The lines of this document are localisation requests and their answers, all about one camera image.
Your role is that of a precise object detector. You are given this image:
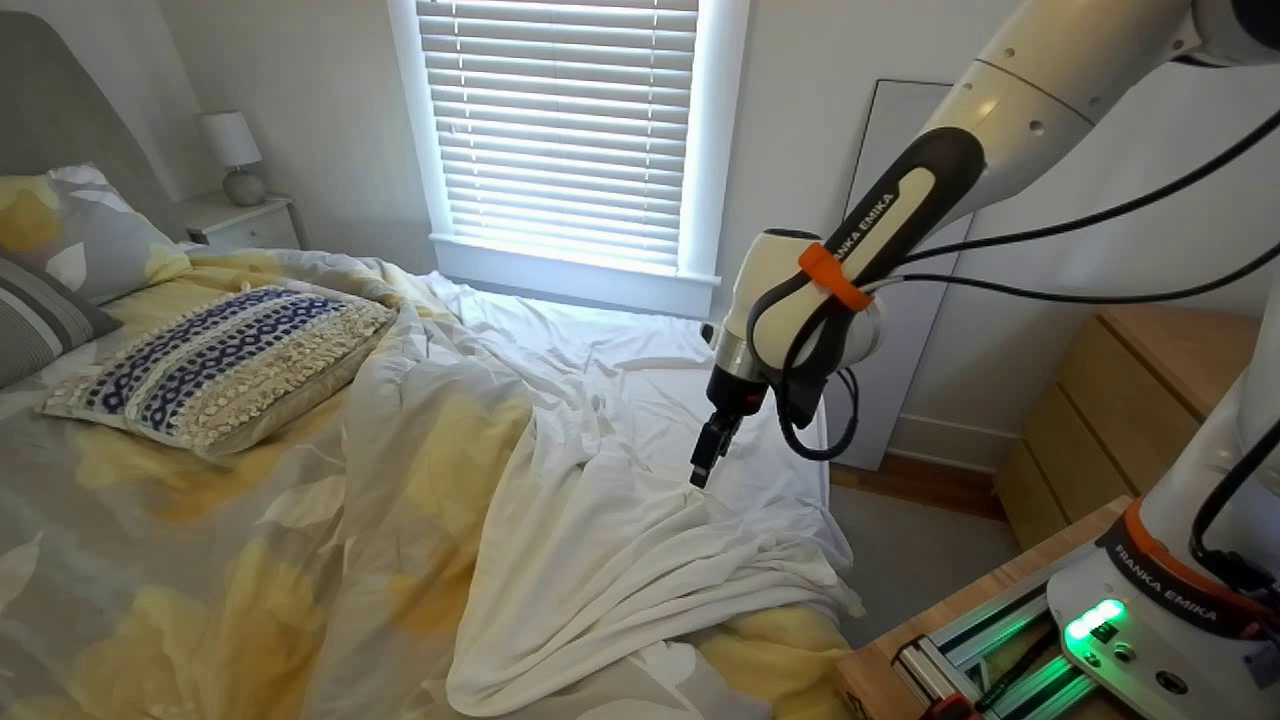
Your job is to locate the blue white patterned pillow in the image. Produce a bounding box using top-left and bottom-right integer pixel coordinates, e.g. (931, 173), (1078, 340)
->
(35, 279), (404, 464)

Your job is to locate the yellow grey floral pillow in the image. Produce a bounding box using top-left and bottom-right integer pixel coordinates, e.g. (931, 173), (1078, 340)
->
(0, 161), (192, 311)

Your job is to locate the white window frame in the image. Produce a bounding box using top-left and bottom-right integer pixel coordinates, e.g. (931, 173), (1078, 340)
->
(384, 0), (759, 324)

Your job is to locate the grey upholstered headboard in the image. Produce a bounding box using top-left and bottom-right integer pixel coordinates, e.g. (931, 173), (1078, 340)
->
(0, 8), (181, 241)

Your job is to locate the grey striped pillow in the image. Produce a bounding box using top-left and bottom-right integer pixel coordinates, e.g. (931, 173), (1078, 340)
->
(0, 252), (128, 391)

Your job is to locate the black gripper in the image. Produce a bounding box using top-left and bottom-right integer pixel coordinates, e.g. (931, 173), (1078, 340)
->
(684, 361), (771, 486)

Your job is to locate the white table lamp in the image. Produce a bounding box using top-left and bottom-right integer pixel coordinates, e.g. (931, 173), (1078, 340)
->
(195, 106), (272, 213)

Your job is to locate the long black arm cable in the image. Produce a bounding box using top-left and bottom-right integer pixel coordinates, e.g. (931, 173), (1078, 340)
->
(886, 241), (1280, 311)
(879, 104), (1280, 272)

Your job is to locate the white bedsheet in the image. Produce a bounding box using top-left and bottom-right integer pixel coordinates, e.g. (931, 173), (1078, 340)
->
(338, 272), (867, 720)

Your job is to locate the yellow grey floral duvet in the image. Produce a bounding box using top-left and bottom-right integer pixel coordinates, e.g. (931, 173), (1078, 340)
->
(0, 244), (854, 720)

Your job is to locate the light wooden dresser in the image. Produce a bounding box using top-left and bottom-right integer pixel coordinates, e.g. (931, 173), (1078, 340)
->
(992, 305), (1263, 551)

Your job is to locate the orange cable strap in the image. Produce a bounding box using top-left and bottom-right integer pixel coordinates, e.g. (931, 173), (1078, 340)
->
(797, 241), (879, 319)

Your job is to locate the black base cable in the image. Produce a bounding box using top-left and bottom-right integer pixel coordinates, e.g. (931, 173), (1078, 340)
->
(1187, 416), (1280, 594)

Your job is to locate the white nightstand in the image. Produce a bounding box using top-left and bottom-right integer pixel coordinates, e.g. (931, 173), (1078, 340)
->
(176, 192), (303, 261)

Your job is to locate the white window blind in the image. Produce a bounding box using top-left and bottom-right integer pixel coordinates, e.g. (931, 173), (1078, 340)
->
(410, 0), (704, 279)

